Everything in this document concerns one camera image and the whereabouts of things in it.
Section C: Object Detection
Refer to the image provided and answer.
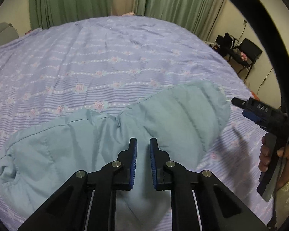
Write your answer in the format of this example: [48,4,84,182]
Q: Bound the light blue padded pants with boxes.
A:
[0,81,230,230]

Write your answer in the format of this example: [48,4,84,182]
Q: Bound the white sleeve right forearm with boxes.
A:
[275,182,289,229]

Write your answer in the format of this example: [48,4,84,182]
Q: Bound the right hand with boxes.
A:
[258,133,289,190]

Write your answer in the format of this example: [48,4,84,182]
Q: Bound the black folding chair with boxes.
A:
[228,38,263,80]

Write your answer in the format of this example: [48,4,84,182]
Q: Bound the purple floral bed cover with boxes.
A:
[0,16,272,230]

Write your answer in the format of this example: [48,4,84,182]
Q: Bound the green curtains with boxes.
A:
[29,0,225,41]

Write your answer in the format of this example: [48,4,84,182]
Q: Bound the grey padded headboard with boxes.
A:
[0,23,19,46]

